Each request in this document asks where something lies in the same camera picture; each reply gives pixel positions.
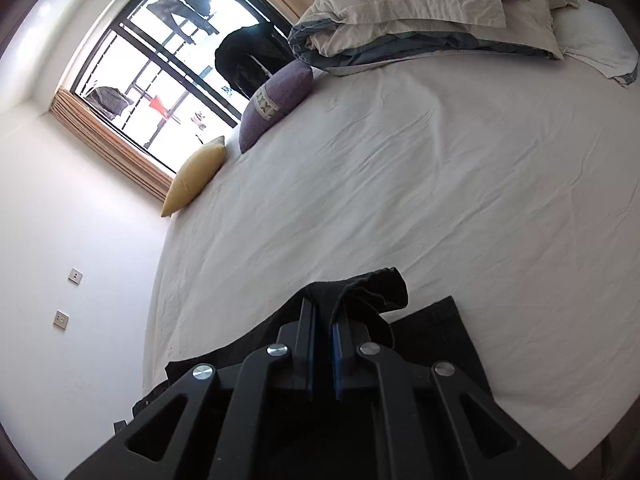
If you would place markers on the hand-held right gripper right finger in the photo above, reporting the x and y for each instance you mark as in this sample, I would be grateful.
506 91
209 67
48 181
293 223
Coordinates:
338 360

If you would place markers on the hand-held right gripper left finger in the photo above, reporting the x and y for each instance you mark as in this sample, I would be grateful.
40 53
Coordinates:
308 360

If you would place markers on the black denim pants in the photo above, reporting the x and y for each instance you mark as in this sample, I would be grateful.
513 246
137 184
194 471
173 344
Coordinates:
430 332

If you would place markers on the bed with white sheet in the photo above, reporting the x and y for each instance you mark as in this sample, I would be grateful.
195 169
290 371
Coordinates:
400 185

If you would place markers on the yellow cushion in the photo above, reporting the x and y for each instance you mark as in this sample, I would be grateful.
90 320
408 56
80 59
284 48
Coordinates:
195 175

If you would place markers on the purple cushion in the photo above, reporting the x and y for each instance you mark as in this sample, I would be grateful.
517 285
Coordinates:
275 102

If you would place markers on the red hanging cloth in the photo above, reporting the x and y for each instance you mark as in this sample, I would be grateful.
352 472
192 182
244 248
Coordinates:
158 106

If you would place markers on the black garment by window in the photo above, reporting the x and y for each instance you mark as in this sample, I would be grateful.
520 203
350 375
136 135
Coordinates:
247 57

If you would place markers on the pile of beige grey clothes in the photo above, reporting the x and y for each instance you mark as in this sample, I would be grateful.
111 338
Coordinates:
350 45

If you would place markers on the black framed window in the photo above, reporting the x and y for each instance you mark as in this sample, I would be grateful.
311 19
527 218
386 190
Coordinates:
165 70

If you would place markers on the grey hanging garment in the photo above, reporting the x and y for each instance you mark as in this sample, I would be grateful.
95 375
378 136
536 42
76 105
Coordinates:
107 102

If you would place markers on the dark hanging clothes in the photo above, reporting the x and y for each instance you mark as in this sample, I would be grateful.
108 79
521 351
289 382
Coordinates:
192 2

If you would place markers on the white pillow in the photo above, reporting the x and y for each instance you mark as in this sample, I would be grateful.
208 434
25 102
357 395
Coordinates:
595 40

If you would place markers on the white wall socket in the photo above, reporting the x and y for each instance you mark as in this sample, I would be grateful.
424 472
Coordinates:
61 320
75 276

